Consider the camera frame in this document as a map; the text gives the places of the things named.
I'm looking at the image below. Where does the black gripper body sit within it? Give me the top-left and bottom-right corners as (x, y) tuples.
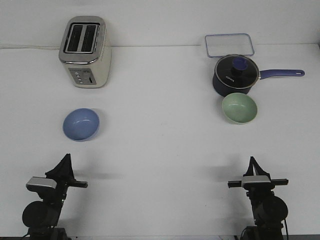
(227, 178), (288, 197)
(45, 172), (88, 200)

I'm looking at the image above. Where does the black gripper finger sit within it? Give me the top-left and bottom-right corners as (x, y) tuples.
(47, 153), (75, 180)
(243, 156), (255, 177)
(253, 158), (270, 177)

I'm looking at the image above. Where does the blue bowl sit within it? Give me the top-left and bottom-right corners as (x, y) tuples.
(62, 108), (100, 142)

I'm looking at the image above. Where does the green bowl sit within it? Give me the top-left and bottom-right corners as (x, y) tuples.
(221, 92), (258, 125)

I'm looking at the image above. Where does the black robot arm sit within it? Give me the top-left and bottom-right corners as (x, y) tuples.
(227, 156), (289, 240)
(22, 153), (88, 240)

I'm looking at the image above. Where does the dark blue saucepan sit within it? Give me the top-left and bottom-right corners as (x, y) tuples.
(212, 69), (305, 97)

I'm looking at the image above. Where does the glass lid with blue knob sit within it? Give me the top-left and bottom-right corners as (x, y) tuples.
(215, 54), (259, 89)

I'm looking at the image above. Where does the silver two-slot toaster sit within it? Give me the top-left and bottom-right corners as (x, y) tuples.
(58, 16), (112, 89)

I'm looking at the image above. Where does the clear rectangular container lid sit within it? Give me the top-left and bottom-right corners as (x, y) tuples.
(204, 33), (255, 58)

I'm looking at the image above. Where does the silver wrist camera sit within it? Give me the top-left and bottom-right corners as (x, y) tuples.
(241, 175), (271, 188)
(26, 176), (57, 189)

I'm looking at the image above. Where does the white toaster power cord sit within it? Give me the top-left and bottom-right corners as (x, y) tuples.
(0, 44), (62, 50)

